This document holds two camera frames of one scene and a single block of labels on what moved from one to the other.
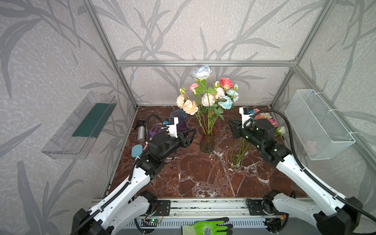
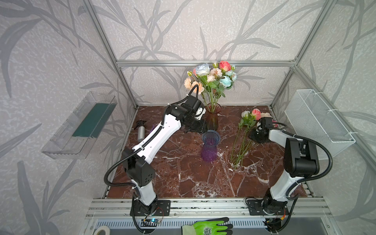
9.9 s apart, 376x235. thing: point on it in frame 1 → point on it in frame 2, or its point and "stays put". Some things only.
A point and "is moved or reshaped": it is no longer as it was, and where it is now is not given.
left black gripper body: (177, 143) → (195, 125)
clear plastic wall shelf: (72, 141) stays put
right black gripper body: (247, 134) → (256, 135)
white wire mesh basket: (321, 133) stays put
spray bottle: (141, 130) stays put
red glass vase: (207, 133) → (212, 120)
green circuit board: (150, 222) stays put
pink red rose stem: (226, 83) → (225, 66)
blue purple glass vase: (181, 114) is moved or reshaped
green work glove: (212, 226) stays put
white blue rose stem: (202, 73) stays put
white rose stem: (203, 72) → (215, 73)
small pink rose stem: (193, 87) → (194, 72)
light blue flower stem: (226, 102) → (225, 82)
